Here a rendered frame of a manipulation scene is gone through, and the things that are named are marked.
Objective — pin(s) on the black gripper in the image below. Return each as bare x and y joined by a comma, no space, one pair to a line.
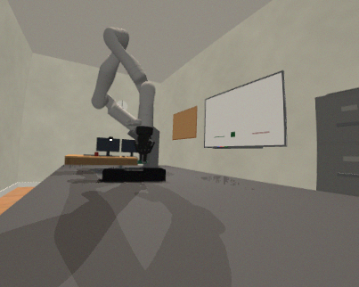
144,133

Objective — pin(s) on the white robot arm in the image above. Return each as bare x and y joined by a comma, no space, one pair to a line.
117,41

